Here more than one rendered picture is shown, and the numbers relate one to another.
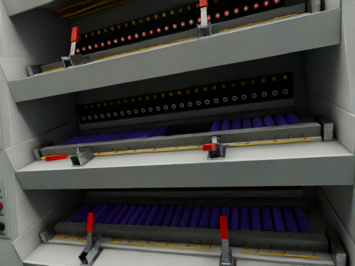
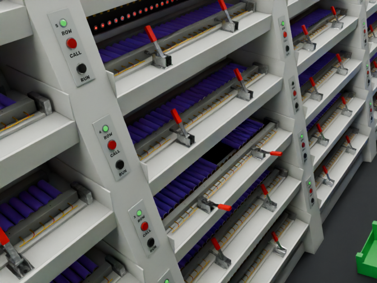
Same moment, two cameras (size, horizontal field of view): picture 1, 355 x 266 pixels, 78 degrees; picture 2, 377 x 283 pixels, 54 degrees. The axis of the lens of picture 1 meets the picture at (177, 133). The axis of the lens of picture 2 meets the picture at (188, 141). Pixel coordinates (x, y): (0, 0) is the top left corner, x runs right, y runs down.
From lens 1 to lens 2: 1.03 m
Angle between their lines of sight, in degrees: 64
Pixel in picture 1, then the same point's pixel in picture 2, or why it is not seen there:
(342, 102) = (282, 112)
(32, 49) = not seen: hidden behind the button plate
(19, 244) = not seen: outside the picture
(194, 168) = (260, 168)
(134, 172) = (240, 189)
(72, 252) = (210, 275)
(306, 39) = (275, 91)
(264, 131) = (263, 135)
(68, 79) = (194, 154)
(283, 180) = not seen: hidden behind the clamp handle
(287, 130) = (268, 130)
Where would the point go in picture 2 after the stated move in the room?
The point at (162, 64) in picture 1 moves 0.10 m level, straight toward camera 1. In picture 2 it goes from (238, 120) to (275, 115)
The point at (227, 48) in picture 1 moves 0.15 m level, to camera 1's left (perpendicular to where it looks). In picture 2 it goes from (258, 102) to (246, 125)
